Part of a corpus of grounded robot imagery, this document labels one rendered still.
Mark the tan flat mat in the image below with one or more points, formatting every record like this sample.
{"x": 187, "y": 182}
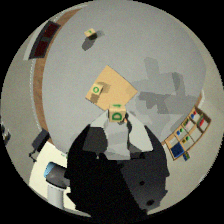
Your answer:
{"x": 116, "y": 89}

